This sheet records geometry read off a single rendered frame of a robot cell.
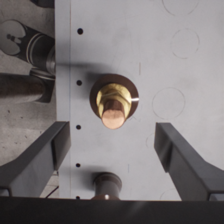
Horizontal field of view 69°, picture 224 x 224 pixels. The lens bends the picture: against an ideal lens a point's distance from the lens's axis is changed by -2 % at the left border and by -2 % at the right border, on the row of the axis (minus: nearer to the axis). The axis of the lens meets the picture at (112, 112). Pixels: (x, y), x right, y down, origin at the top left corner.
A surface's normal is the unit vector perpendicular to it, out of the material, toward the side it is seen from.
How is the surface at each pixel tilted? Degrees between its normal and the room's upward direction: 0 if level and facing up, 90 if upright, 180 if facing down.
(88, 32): 0
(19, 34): 10
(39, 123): 0
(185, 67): 0
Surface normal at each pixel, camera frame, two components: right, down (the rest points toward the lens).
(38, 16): -0.02, 0.28
